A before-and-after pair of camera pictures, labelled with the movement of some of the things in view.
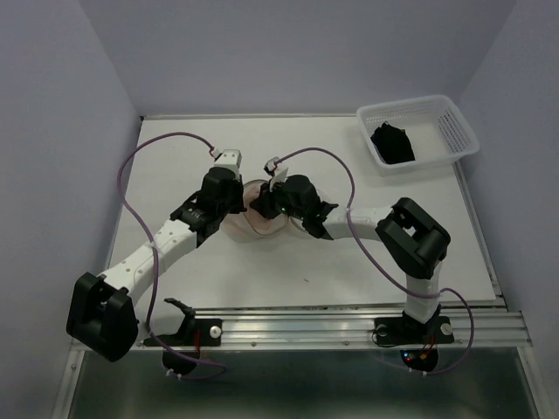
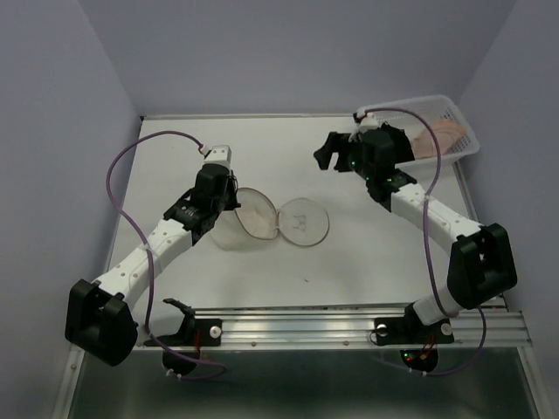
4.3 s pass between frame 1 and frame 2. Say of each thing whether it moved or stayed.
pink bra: moved
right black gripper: moved
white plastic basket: stayed
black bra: stayed
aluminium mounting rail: stayed
